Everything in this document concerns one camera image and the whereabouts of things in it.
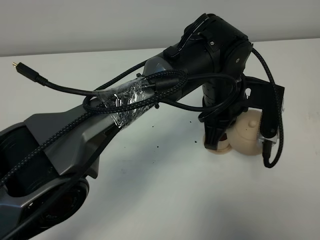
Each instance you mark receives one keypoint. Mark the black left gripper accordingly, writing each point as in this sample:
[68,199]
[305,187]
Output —
[223,101]

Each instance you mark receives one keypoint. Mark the left teacup saucer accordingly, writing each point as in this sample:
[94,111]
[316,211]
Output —
[214,151]

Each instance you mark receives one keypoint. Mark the beige teapot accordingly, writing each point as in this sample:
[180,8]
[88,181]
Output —
[243,134]

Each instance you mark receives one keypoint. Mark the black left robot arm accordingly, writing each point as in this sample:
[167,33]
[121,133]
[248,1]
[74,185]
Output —
[46,159]

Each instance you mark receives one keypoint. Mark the left beige teacup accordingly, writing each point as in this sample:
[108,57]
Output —
[223,145]

